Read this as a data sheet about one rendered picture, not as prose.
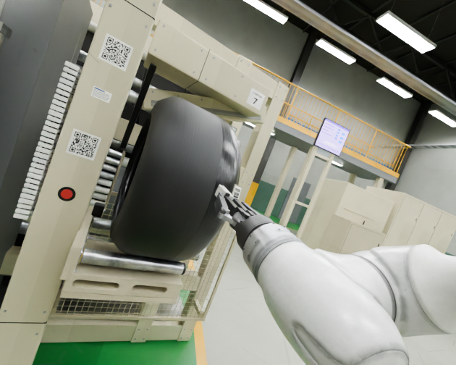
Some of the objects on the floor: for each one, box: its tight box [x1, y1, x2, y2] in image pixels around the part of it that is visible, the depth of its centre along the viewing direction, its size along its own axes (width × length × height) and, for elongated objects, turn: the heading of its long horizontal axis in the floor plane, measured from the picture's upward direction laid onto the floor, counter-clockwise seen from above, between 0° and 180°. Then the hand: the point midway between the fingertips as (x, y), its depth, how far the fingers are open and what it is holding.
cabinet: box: [318, 214, 386, 254], centre depth 477 cm, size 90×56×125 cm, turn 22°
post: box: [0, 0, 162, 365], centre depth 74 cm, size 13×13×250 cm
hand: (224, 195), depth 56 cm, fingers closed
